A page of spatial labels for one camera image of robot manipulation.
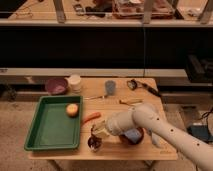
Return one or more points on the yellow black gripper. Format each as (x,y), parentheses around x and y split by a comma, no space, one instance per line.
(99,130)

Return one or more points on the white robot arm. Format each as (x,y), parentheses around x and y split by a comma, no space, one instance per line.
(146,115)

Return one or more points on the small metal cup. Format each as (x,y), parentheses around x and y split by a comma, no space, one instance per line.
(94,144)

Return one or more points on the white paper cup stack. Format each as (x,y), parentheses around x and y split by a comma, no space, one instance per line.
(75,82)

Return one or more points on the orange carrot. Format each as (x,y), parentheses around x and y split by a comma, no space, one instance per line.
(91,117)

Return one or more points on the dark brown bowl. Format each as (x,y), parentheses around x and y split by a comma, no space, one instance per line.
(125,140)

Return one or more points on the wooden folding table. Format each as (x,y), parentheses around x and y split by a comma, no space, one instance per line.
(112,148)

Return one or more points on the metal fork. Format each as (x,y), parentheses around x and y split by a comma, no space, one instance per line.
(95,97)

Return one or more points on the blue sponge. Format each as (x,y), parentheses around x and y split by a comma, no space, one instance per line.
(134,135)

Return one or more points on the yellow apple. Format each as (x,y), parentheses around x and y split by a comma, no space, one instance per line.
(72,110)

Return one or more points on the yellow wooden utensil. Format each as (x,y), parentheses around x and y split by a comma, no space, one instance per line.
(131,102)

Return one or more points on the green plastic tray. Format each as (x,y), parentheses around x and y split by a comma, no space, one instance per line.
(51,127)

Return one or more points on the grey blue cloth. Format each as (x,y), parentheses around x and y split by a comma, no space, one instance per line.
(154,138)

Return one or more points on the purple bowl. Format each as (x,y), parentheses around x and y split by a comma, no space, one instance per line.
(56,86)

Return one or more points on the black box on shelf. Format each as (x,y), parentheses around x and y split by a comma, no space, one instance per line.
(199,70)

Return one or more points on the black handled round tool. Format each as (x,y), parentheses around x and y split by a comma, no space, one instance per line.
(134,84)

